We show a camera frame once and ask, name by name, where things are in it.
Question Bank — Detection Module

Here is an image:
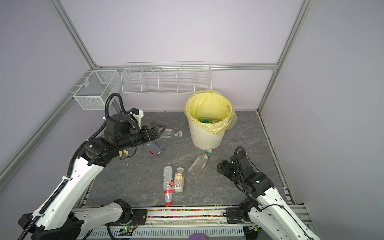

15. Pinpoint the white wire shelf basket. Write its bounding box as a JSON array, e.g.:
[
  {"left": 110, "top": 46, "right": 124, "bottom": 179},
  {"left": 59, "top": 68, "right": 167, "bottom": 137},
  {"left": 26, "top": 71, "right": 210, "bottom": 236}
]
[{"left": 121, "top": 62, "right": 212, "bottom": 94}]

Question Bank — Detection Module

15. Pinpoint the white ribbed trash bin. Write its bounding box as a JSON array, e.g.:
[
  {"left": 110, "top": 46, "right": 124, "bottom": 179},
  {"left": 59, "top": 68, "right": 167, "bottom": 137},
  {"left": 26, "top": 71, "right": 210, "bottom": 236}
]
[{"left": 188, "top": 120, "right": 226, "bottom": 150}]

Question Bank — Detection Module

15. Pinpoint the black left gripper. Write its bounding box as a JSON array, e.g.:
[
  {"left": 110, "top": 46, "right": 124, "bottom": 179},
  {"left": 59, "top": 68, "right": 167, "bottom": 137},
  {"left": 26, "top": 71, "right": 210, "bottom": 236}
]
[{"left": 118, "top": 121, "right": 167, "bottom": 151}]

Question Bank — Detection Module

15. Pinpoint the purple object bottom edge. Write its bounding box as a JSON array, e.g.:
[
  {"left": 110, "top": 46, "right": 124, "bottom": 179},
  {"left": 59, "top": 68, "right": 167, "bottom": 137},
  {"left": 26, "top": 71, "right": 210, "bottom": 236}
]
[{"left": 188, "top": 233, "right": 210, "bottom": 240}]

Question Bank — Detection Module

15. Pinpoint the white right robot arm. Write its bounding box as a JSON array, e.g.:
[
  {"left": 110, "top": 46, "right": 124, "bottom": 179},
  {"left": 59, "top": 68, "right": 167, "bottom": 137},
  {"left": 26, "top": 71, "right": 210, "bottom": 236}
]
[{"left": 217, "top": 146, "right": 320, "bottom": 240}]

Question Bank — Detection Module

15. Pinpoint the small beige object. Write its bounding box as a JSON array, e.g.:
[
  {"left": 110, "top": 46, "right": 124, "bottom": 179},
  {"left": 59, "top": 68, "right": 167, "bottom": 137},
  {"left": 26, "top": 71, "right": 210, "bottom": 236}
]
[{"left": 119, "top": 150, "right": 129, "bottom": 158}]

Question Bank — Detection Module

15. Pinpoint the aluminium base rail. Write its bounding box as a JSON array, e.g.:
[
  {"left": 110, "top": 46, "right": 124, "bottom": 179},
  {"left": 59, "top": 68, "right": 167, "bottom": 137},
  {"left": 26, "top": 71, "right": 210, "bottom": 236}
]
[{"left": 74, "top": 204, "right": 313, "bottom": 240}]

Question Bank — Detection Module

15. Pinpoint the white mesh box basket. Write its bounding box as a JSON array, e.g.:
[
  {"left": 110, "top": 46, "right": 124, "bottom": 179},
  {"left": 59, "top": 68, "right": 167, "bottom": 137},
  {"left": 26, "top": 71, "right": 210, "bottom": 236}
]
[{"left": 74, "top": 70, "right": 121, "bottom": 111}]

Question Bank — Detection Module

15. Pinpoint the white bottle orange label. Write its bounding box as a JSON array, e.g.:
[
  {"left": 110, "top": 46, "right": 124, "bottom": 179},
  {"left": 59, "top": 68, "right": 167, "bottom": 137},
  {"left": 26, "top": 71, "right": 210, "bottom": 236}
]
[{"left": 174, "top": 167, "right": 185, "bottom": 193}]

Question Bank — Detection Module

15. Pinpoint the clear bottle far green cap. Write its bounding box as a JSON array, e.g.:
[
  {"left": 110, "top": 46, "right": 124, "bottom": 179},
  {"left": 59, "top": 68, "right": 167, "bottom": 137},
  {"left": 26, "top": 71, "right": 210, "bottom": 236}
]
[{"left": 161, "top": 129, "right": 183, "bottom": 139}]

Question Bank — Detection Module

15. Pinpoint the clear bottle red cap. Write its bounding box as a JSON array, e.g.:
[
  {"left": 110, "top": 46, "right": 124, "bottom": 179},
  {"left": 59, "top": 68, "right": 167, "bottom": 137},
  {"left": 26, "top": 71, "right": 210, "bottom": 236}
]
[{"left": 163, "top": 166, "right": 174, "bottom": 207}]

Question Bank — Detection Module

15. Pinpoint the small bottle blue red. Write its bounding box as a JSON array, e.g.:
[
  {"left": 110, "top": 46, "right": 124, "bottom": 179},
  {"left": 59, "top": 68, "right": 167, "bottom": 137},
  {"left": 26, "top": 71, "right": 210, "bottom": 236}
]
[{"left": 144, "top": 142, "right": 164, "bottom": 156}]

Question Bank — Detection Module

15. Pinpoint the yellow bin liner bag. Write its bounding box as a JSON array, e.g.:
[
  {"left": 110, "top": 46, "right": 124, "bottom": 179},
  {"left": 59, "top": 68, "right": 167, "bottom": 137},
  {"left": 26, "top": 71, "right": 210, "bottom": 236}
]
[{"left": 184, "top": 89, "right": 238, "bottom": 135}]

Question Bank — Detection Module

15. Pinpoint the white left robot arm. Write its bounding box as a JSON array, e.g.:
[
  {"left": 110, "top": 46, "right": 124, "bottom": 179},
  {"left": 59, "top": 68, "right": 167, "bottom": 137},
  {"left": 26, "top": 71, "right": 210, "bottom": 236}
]
[{"left": 18, "top": 93, "right": 166, "bottom": 240}]

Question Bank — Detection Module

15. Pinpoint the clear square bottle green cap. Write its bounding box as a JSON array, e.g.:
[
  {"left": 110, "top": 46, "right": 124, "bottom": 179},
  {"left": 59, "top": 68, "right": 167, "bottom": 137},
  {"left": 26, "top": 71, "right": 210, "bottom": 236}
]
[{"left": 188, "top": 149, "right": 213, "bottom": 176}]

